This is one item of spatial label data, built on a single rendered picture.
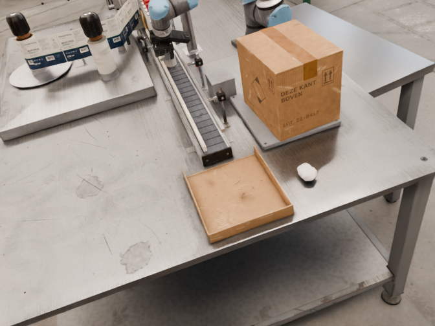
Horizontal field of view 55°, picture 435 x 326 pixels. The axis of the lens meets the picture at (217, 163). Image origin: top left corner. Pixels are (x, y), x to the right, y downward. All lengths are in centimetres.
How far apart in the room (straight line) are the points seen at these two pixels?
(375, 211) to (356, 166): 100
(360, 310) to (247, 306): 53
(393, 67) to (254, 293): 110
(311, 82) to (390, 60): 63
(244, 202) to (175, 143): 42
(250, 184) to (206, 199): 15
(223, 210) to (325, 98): 52
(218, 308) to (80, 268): 71
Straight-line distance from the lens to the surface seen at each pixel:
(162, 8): 162
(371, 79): 181
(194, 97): 170
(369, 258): 192
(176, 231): 126
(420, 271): 219
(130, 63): 209
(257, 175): 136
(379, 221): 234
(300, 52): 141
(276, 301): 179
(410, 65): 192
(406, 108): 202
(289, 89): 136
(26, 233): 148
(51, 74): 220
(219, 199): 131
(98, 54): 193
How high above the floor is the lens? 178
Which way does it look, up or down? 41 degrees down
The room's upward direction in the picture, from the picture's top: 12 degrees counter-clockwise
